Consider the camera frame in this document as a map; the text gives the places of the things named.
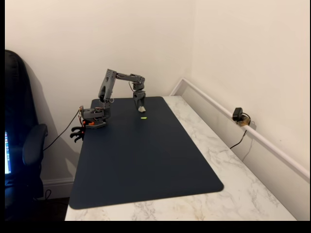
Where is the dark navy desk mat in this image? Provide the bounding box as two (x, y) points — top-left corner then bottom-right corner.
(69, 96), (224, 210)

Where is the black and orange clamp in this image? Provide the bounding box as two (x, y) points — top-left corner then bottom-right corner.
(69, 120), (96, 144)

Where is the black webcam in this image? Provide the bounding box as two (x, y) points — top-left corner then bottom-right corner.
(232, 107), (243, 121)

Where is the white baseboard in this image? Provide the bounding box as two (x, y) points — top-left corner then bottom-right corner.
(42, 178), (75, 200)

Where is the black office chair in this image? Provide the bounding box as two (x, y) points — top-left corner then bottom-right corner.
(4, 50), (49, 221)

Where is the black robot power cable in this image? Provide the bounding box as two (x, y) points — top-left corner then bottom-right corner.
(42, 109), (81, 151)

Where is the black webcam cable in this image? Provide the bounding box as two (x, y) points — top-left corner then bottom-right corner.
(229, 112), (251, 150)

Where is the black cable on floor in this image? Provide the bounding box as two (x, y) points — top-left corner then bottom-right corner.
(36, 189), (52, 201)

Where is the white wall ledge trim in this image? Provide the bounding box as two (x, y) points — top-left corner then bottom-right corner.
(169, 77), (311, 180)

